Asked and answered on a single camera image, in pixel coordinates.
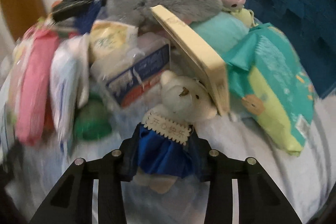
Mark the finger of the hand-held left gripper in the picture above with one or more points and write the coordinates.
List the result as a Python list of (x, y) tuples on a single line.
[(73, 6)]

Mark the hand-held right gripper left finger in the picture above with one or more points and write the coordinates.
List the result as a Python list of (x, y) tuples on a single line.
[(128, 161)]

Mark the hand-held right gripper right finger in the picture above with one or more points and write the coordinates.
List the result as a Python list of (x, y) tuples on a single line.
[(199, 161)]

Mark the white bear plush toy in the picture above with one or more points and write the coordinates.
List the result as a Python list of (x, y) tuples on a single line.
[(183, 98)]

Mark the dark blue plush toy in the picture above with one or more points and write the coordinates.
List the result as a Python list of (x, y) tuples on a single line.
[(92, 14)]

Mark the yellow and white packet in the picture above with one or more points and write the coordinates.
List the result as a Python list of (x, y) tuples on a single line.
[(110, 40)]

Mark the green round object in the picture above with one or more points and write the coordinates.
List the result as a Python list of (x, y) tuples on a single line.
[(92, 121)]

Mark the white and blue packet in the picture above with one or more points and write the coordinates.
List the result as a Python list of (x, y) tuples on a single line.
[(68, 77)]

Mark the pink packet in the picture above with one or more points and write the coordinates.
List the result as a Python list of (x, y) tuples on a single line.
[(34, 87)]

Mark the blue and white box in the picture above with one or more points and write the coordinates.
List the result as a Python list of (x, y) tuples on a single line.
[(141, 66)]

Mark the cream flat box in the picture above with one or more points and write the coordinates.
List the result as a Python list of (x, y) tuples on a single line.
[(199, 56)]

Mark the green diaper pack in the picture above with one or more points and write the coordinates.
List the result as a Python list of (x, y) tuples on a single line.
[(275, 87)]

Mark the teal cloth bundle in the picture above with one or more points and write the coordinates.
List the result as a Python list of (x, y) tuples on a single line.
[(218, 29)]

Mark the green plush toy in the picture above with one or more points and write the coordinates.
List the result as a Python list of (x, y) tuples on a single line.
[(244, 16)]

